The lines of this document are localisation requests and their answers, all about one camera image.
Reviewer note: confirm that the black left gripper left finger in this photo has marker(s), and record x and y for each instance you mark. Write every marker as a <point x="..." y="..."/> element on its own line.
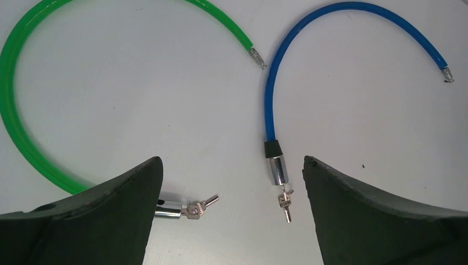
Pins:
<point x="106" y="224"/>

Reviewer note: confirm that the blue cable lock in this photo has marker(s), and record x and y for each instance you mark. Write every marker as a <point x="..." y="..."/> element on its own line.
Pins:
<point x="272" y="149"/>

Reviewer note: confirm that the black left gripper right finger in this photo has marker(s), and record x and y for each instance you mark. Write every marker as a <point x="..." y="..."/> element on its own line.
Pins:
<point x="357" y="223"/>

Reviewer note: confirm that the silver keys of green lock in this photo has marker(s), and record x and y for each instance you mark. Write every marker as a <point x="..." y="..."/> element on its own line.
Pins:
<point x="195" y="210"/>

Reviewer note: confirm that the green cable lock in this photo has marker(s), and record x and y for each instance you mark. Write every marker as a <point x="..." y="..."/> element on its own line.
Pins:
<point x="9" y="111"/>

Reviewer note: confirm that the silver keys of blue lock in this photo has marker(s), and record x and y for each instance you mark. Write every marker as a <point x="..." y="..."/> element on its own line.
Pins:
<point x="284" y="201"/>

